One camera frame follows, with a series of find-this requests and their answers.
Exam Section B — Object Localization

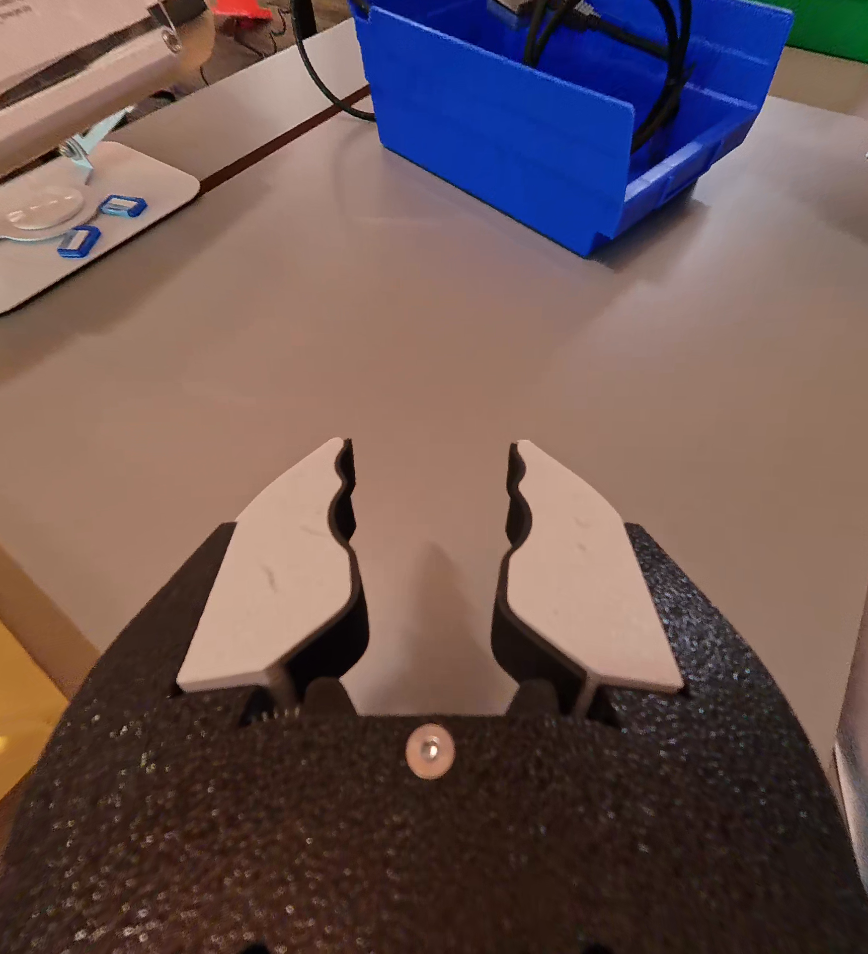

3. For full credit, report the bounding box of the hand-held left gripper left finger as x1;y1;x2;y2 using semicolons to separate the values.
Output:
176;437;370;705

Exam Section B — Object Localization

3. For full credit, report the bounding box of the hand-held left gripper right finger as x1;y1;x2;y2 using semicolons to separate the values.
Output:
492;440;686;716

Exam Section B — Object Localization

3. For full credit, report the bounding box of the blue plastic bin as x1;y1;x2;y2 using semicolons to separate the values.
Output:
349;0;794;258

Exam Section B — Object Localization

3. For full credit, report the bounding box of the wooden document stand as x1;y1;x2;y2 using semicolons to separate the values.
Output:
0;0;216;318

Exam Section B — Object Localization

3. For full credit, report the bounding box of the green plastic bin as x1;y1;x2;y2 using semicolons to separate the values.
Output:
780;0;868;57

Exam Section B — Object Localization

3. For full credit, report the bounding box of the black braided cable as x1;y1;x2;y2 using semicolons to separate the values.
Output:
522;0;703;150

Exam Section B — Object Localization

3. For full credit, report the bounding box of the thin black cable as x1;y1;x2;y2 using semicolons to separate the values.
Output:
291;0;377;122

